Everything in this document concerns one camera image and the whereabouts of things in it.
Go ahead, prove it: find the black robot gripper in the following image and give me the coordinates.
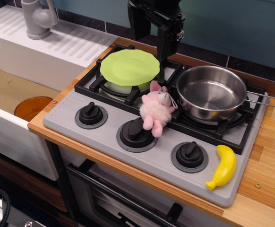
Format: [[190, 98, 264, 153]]
[[128, 0, 185, 63]]

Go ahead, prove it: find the yellow toy banana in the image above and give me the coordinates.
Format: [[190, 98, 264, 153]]
[[206, 145, 237, 190]]

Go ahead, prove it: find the green plastic plate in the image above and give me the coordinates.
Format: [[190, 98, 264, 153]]
[[100, 49, 160, 86]]

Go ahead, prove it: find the black left burner grate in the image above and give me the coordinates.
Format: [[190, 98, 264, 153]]
[[75, 45, 183, 109]]

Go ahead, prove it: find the black burner grate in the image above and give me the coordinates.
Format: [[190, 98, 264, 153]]
[[75, 45, 183, 109], [168, 79, 266, 155]]

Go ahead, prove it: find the pink plush bunny toy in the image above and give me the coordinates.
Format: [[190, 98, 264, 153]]
[[139, 80, 178, 138]]

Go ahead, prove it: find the stainless steel pot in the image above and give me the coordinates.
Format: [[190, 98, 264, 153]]
[[176, 66, 275, 122]]

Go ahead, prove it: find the black left stove knob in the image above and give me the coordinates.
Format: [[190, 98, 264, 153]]
[[75, 102, 108, 130]]

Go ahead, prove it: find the black stove knob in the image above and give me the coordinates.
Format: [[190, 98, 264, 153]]
[[116, 117, 158, 153], [171, 141, 209, 174], [75, 102, 108, 130]]

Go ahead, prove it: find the black middle stove knob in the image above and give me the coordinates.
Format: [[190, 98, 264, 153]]
[[116, 117, 158, 153]]

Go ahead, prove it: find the grey toy faucet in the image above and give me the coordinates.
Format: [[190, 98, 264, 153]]
[[21, 0, 58, 40]]

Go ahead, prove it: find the grey toy stove top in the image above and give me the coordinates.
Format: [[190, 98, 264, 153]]
[[43, 91, 266, 207]]

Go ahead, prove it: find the black right burner grate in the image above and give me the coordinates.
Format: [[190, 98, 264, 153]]
[[168, 79, 266, 155]]

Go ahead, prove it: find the black right stove knob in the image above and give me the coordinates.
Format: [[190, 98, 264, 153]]
[[171, 141, 209, 174]]

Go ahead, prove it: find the white toy sink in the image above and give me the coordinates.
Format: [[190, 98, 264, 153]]
[[0, 5, 116, 181]]

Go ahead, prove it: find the orange plastic bowl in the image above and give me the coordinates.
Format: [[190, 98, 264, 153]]
[[14, 96, 53, 122]]

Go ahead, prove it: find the white oven door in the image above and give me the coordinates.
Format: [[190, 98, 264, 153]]
[[59, 147, 226, 227]]

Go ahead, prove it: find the black oven door handle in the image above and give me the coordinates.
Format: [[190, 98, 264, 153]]
[[66, 160, 183, 227]]

